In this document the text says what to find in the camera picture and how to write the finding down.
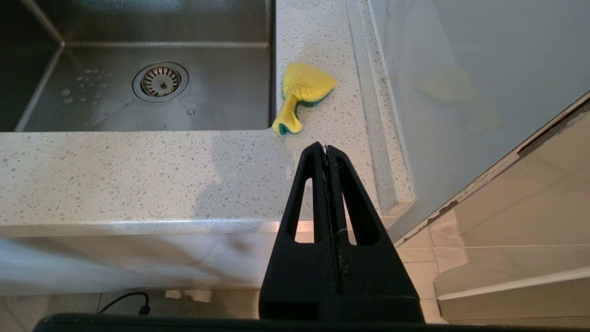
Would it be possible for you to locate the white counter cabinet front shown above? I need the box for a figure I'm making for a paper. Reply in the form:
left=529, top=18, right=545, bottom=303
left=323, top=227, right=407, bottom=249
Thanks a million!
left=0, top=224, right=300, bottom=296

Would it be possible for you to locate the black floor cable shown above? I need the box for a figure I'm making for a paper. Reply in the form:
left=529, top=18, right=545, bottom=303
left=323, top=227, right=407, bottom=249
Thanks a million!
left=98, top=291, right=150, bottom=315

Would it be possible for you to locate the stainless steel sink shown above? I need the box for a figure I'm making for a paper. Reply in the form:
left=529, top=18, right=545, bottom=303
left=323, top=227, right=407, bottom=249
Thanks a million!
left=0, top=0, right=276, bottom=133

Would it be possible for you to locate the metal sink drain strainer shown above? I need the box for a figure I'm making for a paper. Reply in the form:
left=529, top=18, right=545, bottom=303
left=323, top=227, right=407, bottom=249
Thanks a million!
left=132, top=62, right=189, bottom=102

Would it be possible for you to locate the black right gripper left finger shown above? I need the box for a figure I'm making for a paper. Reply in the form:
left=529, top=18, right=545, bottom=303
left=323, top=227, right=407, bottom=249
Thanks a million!
left=259, top=142, right=343, bottom=323

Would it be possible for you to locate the yellow green sponge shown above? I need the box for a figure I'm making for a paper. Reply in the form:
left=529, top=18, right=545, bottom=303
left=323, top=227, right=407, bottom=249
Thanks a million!
left=272, top=62, right=338, bottom=136

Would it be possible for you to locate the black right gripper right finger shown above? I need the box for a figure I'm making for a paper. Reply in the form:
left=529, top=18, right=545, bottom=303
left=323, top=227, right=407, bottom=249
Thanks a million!
left=329, top=147, right=424, bottom=323

